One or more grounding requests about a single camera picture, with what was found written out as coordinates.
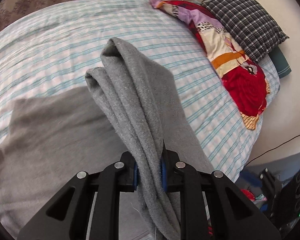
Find black white plaid pillow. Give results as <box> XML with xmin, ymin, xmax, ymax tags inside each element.
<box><xmin>203</xmin><ymin>0</ymin><xmax>289</xmax><ymax>63</ymax></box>

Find dark green pillow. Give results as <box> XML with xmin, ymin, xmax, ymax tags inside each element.
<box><xmin>268</xmin><ymin>47</ymin><xmax>292</xmax><ymax>79</ymax></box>

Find blue plaid bed sheet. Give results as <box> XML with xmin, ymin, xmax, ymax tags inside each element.
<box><xmin>0</xmin><ymin>0</ymin><xmax>281</xmax><ymax>240</ymax></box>

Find grey pants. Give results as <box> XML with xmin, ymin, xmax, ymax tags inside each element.
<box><xmin>0</xmin><ymin>37</ymin><xmax>212</xmax><ymax>239</ymax></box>

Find red floral quilt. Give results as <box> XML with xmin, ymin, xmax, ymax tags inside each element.
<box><xmin>150</xmin><ymin>0</ymin><xmax>270</xmax><ymax>130</ymax></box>

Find black power cable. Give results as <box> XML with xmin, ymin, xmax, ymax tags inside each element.
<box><xmin>243</xmin><ymin>132</ymin><xmax>300</xmax><ymax>168</ymax></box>

